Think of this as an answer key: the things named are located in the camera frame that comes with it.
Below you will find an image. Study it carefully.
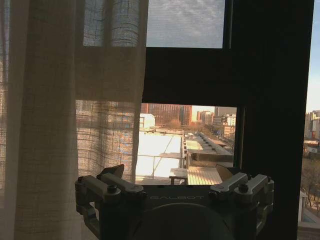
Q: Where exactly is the sheer beige curtain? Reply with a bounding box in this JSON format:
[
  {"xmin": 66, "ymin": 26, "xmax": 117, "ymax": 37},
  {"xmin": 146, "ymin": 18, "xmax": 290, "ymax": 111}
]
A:
[{"xmin": 0, "ymin": 0, "xmax": 150, "ymax": 240}]

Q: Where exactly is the dark window frame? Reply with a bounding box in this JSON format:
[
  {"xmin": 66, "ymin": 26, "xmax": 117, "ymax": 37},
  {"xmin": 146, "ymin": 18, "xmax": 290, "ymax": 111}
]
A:
[{"xmin": 135, "ymin": 0, "xmax": 315, "ymax": 240}]

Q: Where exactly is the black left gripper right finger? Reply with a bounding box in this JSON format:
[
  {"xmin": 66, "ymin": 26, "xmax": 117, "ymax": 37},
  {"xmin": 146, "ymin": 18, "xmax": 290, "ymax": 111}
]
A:
[{"xmin": 208, "ymin": 163, "xmax": 275, "ymax": 237}]

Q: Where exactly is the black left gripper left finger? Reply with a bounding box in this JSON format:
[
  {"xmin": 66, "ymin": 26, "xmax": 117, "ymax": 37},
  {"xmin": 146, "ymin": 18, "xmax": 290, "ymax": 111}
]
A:
[{"xmin": 75, "ymin": 163, "xmax": 147, "ymax": 240}]

